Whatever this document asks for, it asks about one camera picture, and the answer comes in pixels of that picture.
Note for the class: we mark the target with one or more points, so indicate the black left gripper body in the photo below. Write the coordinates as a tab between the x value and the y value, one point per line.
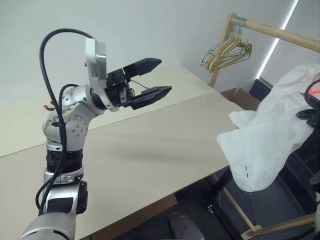
116	80

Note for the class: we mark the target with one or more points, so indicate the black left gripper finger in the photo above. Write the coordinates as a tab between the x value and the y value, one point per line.
152	96
145	66

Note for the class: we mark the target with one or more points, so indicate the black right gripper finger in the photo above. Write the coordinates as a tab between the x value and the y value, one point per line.
303	113

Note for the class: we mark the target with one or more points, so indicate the white cloth garment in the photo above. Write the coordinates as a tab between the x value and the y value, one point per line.
262	140

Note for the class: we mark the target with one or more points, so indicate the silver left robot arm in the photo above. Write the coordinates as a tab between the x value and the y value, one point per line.
75	127

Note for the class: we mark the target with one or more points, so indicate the black box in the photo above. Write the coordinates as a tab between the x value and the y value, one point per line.
260	88

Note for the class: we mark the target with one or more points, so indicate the brown cardboard box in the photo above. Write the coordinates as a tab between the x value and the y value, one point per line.
240	96

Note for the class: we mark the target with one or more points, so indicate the orange and black pliers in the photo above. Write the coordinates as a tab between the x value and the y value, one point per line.
45	107

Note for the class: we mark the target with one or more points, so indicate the wooden clothes rack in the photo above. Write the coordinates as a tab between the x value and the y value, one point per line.
275	31

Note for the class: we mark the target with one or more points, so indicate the black floor platform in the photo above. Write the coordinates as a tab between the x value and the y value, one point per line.
280	200

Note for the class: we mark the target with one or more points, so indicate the black table leg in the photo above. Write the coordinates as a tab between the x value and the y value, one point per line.
216	187

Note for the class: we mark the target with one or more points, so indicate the dark rounded shape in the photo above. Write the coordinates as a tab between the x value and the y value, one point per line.
182	227

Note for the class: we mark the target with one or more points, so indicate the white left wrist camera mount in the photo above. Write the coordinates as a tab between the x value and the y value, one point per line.
93	65

